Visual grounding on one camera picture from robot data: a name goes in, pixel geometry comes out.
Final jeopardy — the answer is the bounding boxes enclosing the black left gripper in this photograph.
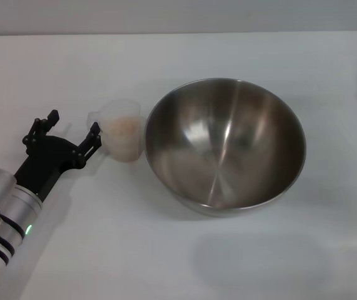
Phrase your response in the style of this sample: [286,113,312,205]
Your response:
[13,109,103,201]

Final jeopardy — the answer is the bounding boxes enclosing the pale rice grains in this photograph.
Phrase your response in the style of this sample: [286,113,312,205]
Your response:
[106,115,139,161]

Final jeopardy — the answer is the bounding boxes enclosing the clear plastic measuring cup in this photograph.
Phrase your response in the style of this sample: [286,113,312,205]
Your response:
[86,97,144,163]

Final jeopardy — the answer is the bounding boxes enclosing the large stainless steel bowl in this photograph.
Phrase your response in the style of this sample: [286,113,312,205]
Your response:
[143,77,308,218]

